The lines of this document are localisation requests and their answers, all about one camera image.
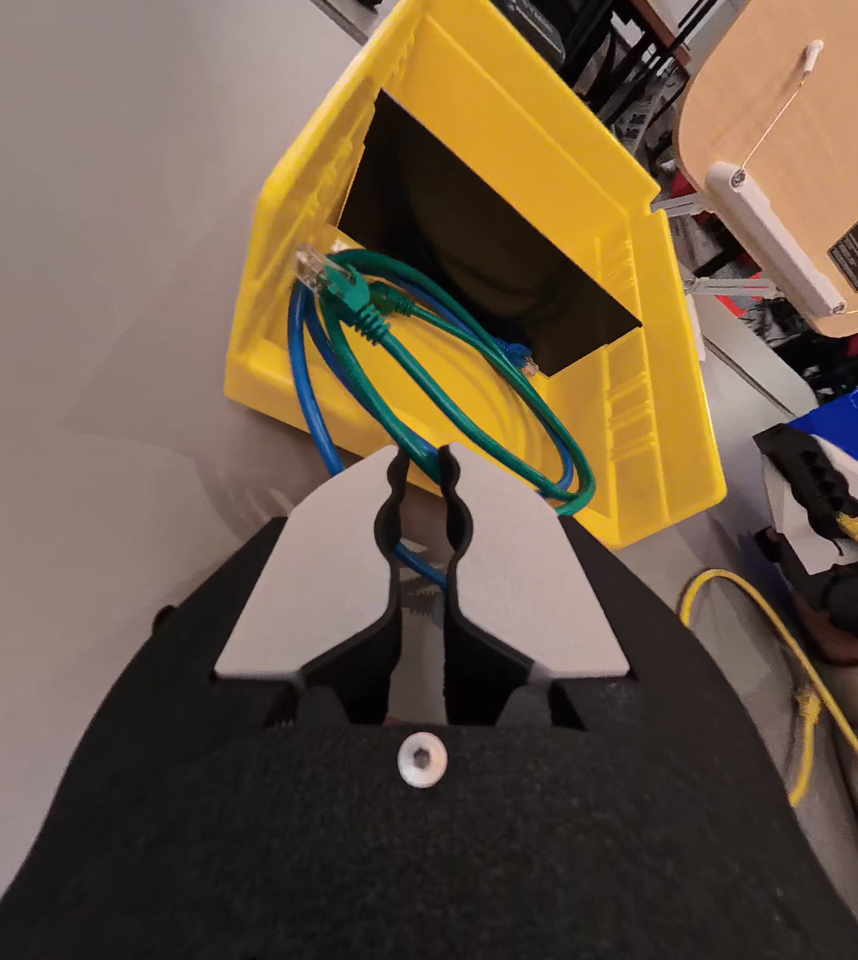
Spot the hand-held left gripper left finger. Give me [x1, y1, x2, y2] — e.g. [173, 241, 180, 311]
[213, 444, 411, 725]

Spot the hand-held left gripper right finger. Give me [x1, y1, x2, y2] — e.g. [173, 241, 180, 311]
[438, 441, 632, 725]

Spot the yellow ethernet cable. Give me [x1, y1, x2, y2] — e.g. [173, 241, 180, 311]
[680, 511, 858, 835]

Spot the blue ethernet cable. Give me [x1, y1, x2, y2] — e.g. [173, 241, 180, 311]
[286, 279, 576, 591]

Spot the green ethernet cable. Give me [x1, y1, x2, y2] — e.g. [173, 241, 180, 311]
[294, 243, 597, 519]

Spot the yellow plastic bin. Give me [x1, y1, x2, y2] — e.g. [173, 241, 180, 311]
[222, 0, 727, 550]

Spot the black bin divider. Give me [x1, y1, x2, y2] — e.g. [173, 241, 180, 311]
[337, 90, 643, 378]

